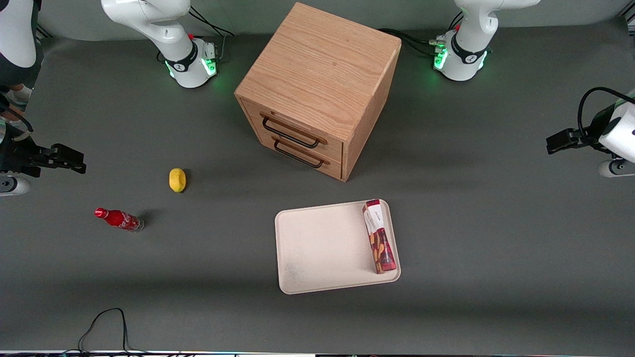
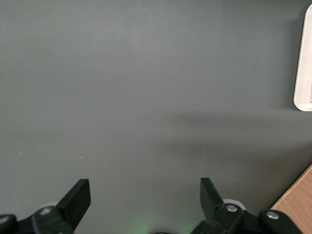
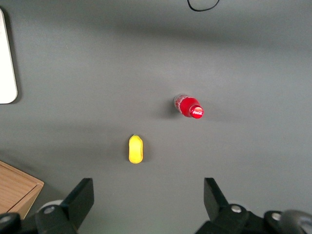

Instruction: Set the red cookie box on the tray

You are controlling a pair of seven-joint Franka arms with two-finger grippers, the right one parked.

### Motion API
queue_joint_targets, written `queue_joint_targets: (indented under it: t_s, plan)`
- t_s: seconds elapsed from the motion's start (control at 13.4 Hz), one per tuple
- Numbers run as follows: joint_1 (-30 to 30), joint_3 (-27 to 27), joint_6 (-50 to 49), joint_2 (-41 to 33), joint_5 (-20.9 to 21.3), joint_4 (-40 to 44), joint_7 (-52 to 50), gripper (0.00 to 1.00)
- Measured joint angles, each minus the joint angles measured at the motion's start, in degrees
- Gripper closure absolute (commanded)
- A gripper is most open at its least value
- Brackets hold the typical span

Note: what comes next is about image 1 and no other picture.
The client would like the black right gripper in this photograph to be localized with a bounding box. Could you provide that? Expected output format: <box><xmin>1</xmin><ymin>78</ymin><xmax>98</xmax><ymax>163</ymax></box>
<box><xmin>0</xmin><ymin>117</ymin><xmax>86</xmax><ymax>178</ymax></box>

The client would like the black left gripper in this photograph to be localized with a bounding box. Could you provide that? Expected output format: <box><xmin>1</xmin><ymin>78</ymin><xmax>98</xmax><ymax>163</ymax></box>
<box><xmin>546</xmin><ymin>102</ymin><xmax>618</xmax><ymax>155</ymax></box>

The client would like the beige plastic tray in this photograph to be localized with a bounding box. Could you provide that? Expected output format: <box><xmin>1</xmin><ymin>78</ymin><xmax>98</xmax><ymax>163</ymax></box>
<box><xmin>274</xmin><ymin>199</ymin><xmax>401</xmax><ymax>295</ymax></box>

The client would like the white shoe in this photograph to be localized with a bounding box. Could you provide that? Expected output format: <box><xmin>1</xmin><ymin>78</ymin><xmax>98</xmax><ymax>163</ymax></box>
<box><xmin>9</xmin><ymin>85</ymin><xmax>33</xmax><ymax>109</ymax></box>

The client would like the red cola bottle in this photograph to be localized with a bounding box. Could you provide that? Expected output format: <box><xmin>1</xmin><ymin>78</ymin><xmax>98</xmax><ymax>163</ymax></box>
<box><xmin>94</xmin><ymin>207</ymin><xmax>145</xmax><ymax>233</ymax></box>

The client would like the wooden drawer front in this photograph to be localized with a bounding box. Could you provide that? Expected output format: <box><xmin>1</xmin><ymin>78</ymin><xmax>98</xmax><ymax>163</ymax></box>
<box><xmin>248</xmin><ymin>113</ymin><xmax>344</xmax><ymax>180</ymax></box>
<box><xmin>242</xmin><ymin>99</ymin><xmax>344</xmax><ymax>161</ymax></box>

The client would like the wooden two-drawer cabinet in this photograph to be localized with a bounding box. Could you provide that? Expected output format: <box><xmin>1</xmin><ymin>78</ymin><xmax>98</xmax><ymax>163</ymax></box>
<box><xmin>234</xmin><ymin>2</ymin><xmax>402</xmax><ymax>182</ymax></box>

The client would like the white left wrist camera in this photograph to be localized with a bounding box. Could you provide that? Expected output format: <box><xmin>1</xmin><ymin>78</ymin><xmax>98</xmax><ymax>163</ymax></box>
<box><xmin>597</xmin><ymin>159</ymin><xmax>635</xmax><ymax>178</ymax></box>

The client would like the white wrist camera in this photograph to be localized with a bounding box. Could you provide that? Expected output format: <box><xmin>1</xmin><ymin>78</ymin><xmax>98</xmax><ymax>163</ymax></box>
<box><xmin>0</xmin><ymin>176</ymin><xmax>31</xmax><ymax>197</ymax></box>
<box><xmin>597</xmin><ymin>159</ymin><xmax>635</xmax><ymax>178</ymax></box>

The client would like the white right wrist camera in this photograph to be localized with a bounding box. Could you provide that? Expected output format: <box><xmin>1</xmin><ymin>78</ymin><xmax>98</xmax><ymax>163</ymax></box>
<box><xmin>0</xmin><ymin>176</ymin><xmax>31</xmax><ymax>197</ymax></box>

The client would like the thin black looped cable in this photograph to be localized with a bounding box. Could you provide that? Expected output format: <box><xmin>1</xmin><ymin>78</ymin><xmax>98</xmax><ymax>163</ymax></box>
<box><xmin>78</xmin><ymin>307</ymin><xmax>149</xmax><ymax>356</ymax></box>

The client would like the black left arm base cable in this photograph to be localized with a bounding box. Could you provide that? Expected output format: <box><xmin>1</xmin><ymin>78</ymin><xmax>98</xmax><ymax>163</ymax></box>
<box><xmin>378</xmin><ymin>27</ymin><xmax>445</xmax><ymax>58</ymax></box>

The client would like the black arm base cable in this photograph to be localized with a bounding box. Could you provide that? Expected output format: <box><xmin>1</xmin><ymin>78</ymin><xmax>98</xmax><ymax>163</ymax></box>
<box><xmin>378</xmin><ymin>27</ymin><xmax>445</xmax><ymax>58</ymax></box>
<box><xmin>188</xmin><ymin>4</ymin><xmax>235</xmax><ymax>62</ymax></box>

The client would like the black right arm base cable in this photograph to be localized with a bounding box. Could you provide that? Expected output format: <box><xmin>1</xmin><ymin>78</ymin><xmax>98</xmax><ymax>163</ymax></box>
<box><xmin>188</xmin><ymin>4</ymin><xmax>235</xmax><ymax>62</ymax></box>

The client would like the black metal drawer handle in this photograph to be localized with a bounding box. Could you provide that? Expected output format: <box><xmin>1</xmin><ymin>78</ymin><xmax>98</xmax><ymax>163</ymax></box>
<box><xmin>272</xmin><ymin>138</ymin><xmax>331</xmax><ymax>170</ymax></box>
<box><xmin>260</xmin><ymin>113</ymin><xmax>328</xmax><ymax>149</ymax></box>

